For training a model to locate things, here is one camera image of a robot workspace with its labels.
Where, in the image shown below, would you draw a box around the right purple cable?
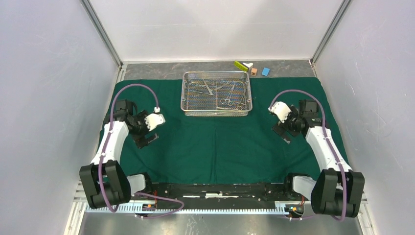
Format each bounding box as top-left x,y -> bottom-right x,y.
269,89 -> 348,223

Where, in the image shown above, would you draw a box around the green surgical cloth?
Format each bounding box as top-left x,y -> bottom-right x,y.
113,77 -> 347,184

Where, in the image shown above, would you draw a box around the purple cable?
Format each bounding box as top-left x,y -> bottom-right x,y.
269,89 -> 348,223
97,83 -> 185,220

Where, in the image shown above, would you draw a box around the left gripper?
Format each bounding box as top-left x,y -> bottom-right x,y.
129,110 -> 158,149

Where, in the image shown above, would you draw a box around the steel tweezers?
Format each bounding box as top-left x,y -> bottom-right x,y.
203,79 -> 213,95

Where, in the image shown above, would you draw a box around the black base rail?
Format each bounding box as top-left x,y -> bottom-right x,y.
131,183 -> 308,216

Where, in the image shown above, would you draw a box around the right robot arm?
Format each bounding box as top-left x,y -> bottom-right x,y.
268,99 -> 365,219

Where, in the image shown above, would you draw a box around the blue small block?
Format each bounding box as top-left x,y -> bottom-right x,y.
261,68 -> 270,77

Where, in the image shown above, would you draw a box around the white small block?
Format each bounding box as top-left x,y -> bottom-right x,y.
242,62 -> 254,72

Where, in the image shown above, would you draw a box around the steel forceps with ring handles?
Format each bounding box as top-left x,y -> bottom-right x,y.
220,83 -> 235,106

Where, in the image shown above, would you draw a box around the yellow-green lego brick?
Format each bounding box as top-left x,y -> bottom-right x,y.
233,61 -> 250,72

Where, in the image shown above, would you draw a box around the metal mesh instrument tray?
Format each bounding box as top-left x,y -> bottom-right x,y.
180,71 -> 253,117

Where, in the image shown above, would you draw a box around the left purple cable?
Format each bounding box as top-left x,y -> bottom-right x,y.
97,83 -> 185,220

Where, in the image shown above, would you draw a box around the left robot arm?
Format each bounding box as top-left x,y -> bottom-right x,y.
79,99 -> 165,210

